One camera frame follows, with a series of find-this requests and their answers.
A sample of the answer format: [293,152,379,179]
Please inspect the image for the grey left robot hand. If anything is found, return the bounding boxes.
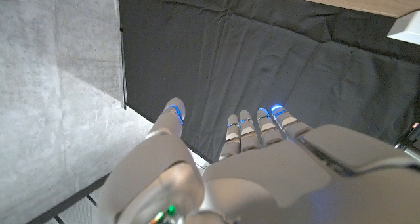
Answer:
[97,97,420,224]

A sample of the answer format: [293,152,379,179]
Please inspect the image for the black backdrop curtain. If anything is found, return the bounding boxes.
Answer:
[116,0,420,164]

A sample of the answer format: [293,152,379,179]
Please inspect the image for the white power strip box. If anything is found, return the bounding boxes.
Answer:
[386,9,420,46]

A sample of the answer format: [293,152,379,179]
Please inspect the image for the black backdrop stand pole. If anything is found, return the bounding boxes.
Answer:
[119,26,128,110]

